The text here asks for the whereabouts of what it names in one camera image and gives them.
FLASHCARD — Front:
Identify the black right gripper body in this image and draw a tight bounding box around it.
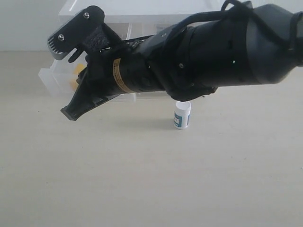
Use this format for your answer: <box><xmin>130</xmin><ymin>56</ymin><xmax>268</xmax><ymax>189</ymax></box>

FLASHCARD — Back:
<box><xmin>77</xmin><ymin>23</ymin><xmax>165</xmax><ymax>95</ymax></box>

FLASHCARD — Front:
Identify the translucent white plastic container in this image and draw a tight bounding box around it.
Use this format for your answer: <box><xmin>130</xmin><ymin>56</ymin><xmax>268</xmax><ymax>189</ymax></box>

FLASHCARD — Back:
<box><xmin>39</xmin><ymin>23</ymin><xmax>144</xmax><ymax>99</ymax></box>

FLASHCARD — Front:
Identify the white pill bottle green label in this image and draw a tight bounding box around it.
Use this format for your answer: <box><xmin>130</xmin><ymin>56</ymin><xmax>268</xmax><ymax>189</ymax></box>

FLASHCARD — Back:
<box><xmin>174</xmin><ymin>101</ymin><xmax>191</xmax><ymax>130</ymax></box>

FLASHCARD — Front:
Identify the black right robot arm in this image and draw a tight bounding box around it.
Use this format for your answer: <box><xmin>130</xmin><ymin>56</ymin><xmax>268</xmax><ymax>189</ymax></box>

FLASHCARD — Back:
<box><xmin>61</xmin><ymin>0</ymin><xmax>303</xmax><ymax>121</ymax></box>

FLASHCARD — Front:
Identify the white plastic drawer cabinet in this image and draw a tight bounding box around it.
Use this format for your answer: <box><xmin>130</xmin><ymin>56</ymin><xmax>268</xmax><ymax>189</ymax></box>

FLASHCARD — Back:
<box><xmin>52</xmin><ymin>0</ymin><xmax>221</xmax><ymax>96</ymax></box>

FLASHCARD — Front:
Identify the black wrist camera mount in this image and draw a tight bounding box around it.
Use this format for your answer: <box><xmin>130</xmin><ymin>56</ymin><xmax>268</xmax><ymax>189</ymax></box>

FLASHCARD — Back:
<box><xmin>47</xmin><ymin>5</ymin><xmax>105</xmax><ymax>61</ymax></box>

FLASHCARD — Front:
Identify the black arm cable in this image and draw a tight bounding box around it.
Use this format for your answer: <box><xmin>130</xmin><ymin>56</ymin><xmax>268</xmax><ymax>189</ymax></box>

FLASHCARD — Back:
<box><xmin>163</xmin><ymin>0</ymin><xmax>303</xmax><ymax>55</ymax></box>

